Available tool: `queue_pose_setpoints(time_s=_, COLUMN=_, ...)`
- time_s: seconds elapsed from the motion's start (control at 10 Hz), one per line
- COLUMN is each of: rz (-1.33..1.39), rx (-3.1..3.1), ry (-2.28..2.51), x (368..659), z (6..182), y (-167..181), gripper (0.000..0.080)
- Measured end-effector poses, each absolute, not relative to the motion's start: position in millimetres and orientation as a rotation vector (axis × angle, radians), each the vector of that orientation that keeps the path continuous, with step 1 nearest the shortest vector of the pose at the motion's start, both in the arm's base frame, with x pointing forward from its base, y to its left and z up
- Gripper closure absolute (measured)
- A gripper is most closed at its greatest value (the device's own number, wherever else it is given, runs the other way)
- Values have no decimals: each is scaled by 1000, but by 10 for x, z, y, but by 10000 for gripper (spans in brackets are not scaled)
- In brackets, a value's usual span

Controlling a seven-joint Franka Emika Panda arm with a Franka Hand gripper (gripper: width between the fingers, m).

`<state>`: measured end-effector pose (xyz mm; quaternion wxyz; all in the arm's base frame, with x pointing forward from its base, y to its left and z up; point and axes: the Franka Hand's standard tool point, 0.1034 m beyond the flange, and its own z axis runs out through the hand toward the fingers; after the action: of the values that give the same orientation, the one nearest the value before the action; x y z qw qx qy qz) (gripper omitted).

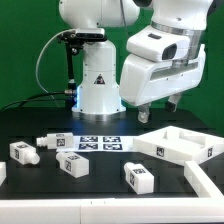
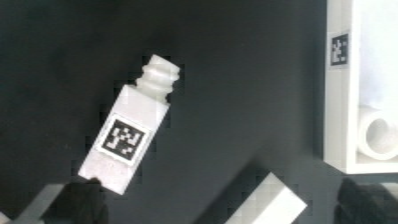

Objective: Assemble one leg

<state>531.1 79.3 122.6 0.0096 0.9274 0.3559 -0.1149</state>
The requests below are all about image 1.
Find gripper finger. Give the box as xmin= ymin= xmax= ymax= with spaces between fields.
xmin=165 ymin=93 xmax=181 ymax=112
xmin=138 ymin=103 xmax=151 ymax=123

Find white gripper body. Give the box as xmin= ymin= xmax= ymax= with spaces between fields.
xmin=120 ymin=45 xmax=206 ymax=106

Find white square table top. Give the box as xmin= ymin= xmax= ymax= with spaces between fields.
xmin=133 ymin=126 xmax=224 ymax=166

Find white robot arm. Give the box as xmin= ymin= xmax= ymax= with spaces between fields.
xmin=59 ymin=0 xmax=214 ymax=123

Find paper sheet with markers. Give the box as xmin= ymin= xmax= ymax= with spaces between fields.
xmin=57 ymin=136 xmax=136 ymax=152

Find white block left edge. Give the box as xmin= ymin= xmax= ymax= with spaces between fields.
xmin=0 ymin=162 xmax=6 ymax=186

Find black camera on stand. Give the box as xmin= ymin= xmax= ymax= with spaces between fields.
xmin=56 ymin=28 xmax=107 ymax=96

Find grey cable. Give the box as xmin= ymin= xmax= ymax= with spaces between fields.
xmin=35 ymin=28 xmax=77 ymax=95

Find black cables on table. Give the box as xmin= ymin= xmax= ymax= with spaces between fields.
xmin=0 ymin=91 xmax=78 ymax=113

